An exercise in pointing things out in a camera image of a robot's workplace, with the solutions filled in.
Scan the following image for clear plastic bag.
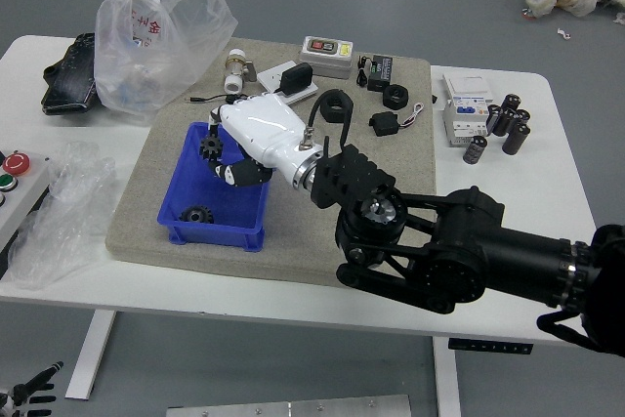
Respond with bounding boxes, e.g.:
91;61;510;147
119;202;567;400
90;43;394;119
6;140;119;290

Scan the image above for white socket plate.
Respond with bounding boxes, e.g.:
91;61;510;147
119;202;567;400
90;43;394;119
257;61;320;106

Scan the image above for white plastic bag red print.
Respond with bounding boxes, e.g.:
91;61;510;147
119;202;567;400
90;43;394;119
93;0;240;127

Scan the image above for brass valve white fittings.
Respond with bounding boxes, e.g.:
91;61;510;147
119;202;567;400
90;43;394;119
222;47;257;97

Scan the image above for metal plate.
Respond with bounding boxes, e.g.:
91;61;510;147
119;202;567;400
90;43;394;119
165;394;413;417

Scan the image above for white table leg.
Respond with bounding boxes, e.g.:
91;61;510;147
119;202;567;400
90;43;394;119
64;310;119;400
431;336;463;417

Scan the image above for black box red-white wires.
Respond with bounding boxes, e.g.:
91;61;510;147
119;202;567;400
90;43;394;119
369;102;427;138

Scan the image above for white circuit breaker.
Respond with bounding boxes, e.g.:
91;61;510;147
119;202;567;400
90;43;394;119
440;72;495;149

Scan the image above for black module green label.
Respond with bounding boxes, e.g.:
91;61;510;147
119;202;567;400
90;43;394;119
366;53;396;94

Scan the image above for small black gear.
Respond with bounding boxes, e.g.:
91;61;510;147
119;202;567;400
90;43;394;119
198;136;226;162

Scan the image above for black power adapter with cord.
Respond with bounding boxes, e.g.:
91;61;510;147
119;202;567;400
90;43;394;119
187;62;315;106

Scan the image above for black plastic case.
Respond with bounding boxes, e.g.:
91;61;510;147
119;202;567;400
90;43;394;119
40;31;103;117

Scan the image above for grey switch box yellow label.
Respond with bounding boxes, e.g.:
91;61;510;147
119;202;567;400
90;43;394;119
298;35;355;80

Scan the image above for black table control panel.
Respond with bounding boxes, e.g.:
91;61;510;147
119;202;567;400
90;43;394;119
447;337;535;356

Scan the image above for large steel gear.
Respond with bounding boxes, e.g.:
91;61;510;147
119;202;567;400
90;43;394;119
179;205;217;227

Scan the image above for grey-brown mat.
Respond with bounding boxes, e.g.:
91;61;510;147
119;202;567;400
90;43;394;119
104;37;438;290

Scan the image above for blue plastic box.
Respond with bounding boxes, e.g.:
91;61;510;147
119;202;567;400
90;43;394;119
156;121;271;254

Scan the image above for grey push-button control box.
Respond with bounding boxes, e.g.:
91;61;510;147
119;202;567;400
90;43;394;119
0;147;53;253

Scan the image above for black-white left robot hand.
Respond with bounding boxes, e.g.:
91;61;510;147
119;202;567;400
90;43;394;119
0;360;65;414

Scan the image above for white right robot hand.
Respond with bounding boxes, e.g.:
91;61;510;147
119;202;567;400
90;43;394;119
203;93;325;189

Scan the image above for large black nut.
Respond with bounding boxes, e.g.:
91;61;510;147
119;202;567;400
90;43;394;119
318;90;354;124

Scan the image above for small black nut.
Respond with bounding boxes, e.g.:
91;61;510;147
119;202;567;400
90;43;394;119
381;83;410;111

